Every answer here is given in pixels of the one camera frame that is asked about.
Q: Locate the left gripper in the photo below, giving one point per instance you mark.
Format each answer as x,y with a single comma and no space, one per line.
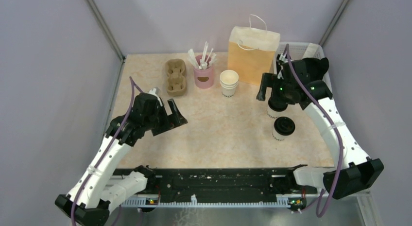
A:
175,119

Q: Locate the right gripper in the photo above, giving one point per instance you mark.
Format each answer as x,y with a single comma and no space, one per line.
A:
269,80

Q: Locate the black plastic cup lid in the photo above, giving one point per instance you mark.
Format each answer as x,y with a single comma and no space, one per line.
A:
276,106

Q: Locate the white paper coffee cup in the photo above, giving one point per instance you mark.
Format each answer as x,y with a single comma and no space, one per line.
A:
274,114

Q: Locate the brown paper takeout bag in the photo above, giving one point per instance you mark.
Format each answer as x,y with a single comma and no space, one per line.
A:
251,50

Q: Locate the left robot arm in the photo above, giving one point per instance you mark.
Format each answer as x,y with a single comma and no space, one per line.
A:
89,202

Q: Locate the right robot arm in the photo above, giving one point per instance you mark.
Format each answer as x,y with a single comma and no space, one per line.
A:
354,170

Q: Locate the brown pulp cup carrier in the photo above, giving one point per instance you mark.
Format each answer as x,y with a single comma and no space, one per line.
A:
176,77

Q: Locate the stack of white paper cups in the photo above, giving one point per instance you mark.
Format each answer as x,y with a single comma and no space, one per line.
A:
229,80

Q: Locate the pink straw holder cup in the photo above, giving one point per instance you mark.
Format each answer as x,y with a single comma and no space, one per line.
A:
204,78

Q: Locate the black cloth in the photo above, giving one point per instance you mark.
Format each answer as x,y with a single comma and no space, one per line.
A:
307,70

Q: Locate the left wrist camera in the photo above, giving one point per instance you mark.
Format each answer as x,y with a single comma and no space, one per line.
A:
155,91

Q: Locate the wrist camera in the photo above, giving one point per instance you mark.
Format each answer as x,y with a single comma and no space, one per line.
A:
280,60
155,91

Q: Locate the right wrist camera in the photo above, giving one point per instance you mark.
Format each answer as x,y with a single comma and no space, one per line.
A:
280,60

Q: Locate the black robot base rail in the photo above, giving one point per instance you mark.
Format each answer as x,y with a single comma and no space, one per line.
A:
219,188

